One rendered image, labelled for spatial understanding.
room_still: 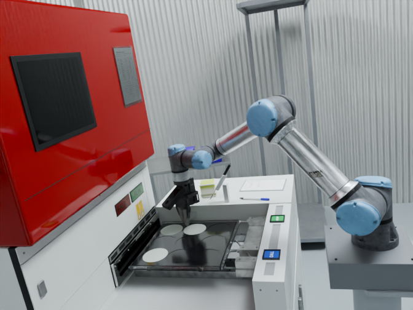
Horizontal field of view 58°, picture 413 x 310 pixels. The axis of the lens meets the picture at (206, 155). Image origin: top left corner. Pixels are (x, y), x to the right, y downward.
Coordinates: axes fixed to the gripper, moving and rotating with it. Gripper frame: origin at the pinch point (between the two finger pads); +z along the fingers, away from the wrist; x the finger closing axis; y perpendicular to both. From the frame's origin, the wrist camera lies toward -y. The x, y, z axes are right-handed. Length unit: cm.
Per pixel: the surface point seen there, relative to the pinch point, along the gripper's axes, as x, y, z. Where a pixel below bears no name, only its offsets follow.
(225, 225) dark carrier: -14.6, 10.6, 1.4
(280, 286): -64, -14, -3
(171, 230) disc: 2.8, -5.8, 1.4
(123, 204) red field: 2.3, -25.6, -18.8
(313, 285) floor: 8, 100, 91
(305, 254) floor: 34, 129, 91
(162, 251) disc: -9.5, -19.2, 1.2
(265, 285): -60, -16, -3
